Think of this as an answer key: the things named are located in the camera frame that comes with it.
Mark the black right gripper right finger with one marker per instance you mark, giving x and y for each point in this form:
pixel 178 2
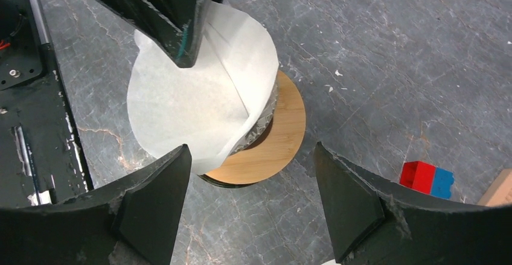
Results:
pixel 372 220

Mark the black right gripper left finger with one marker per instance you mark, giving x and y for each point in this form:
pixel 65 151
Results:
pixel 132 220

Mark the white paper coffee filter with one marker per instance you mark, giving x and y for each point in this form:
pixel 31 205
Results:
pixel 211 105

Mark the round wooden dripper stand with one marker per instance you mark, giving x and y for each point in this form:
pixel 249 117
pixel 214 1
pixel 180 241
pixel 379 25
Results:
pixel 278 145

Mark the clear ribbed glass funnel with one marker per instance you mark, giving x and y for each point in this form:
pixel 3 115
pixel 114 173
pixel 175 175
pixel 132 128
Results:
pixel 261 124

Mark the loose white paper filter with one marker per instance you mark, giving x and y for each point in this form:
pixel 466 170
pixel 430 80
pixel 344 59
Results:
pixel 330 262

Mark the red lego brick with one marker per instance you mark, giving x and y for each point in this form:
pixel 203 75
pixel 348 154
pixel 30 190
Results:
pixel 418 176

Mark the blue lego brick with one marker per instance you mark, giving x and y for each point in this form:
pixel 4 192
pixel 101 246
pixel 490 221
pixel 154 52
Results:
pixel 442 183

